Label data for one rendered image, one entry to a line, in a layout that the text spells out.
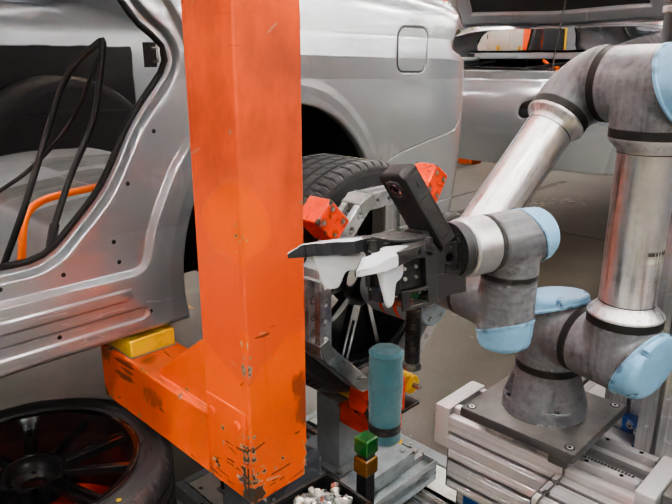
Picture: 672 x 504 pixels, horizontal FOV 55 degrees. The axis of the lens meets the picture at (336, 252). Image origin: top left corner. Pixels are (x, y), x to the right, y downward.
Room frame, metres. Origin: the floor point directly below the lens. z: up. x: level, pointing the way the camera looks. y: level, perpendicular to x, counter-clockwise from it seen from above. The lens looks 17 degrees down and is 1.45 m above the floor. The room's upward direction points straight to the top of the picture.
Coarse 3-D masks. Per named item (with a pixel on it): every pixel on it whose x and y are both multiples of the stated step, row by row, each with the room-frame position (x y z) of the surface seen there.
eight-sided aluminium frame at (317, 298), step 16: (352, 192) 1.59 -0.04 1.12; (368, 192) 1.58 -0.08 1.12; (384, 192) 1.60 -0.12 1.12; (352, 208) 1.54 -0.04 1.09; (368, 208) 1.55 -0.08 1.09; (352, 224) 1.52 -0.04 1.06; (320, 240) 1.51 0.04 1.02; (304, 272) 1.48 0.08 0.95; (304, 288) 1.48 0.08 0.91; (320, 288) 1.44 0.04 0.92; (304, 304) 1.48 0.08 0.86; (320, 304) 1.44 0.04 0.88; (320, 320) 1.44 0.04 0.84; (320, 336) 1.44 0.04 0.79; (320, 352) 1.44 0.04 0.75; (336, 352) 1.48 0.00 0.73; (336, 368) 1.48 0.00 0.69; (352, 368) 1.52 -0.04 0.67; (368, 368) 1.63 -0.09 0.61; (352, 384) 1.53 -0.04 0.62
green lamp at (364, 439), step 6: (366, 432) 1.23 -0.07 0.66; (354, 438) 1.22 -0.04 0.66; (360, 438) 1.21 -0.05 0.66; (366, 438) 1.21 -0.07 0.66; (372, 438) 1.21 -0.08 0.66; (354, 444) 1.22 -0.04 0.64; (360, 444) 1.20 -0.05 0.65; (366, 444) 1.19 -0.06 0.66; (372, 444) 1.20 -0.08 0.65; (354, 450) 1.22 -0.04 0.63; (360, 450) 1.20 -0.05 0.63; (366, 450) 1.19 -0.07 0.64; (372, 450) 1.20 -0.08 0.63; (366, 456) 1.19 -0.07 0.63
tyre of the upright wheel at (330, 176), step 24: (312, 168) 1.70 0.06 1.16; (336, 168) 1.66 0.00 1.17; (360, 168) 1.67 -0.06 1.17; (384, 168) 1.73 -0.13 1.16; (312, 192) 1.58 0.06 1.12; (336, 192) 1.60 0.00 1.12; (312, 240) 1.54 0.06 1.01; (312, 360) 1.53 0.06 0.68; (312, 384) 1.54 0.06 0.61; (336, 384) 1.60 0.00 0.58
